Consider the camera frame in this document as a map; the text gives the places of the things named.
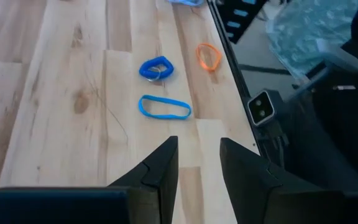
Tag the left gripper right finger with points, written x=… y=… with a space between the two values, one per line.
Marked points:
x=291 y=208

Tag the black camera module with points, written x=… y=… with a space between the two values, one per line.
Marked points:
x=261 y=107

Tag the orange rubber band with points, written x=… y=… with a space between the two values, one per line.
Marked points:
x=198 y=54

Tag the black metal table frame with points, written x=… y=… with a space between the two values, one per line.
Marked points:
x=230 y=53

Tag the blue silicone wristband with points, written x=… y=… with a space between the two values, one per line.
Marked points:
x=140 y=105

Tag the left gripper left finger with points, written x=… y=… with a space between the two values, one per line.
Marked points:
x=73 y=207

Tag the white cylindrical camera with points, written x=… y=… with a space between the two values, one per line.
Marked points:
x=186 y=2

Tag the black slotted panel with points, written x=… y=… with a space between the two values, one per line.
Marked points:
x=244 y=21

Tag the translucent plastic sheet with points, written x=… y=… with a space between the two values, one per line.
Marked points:
x=306 y=31

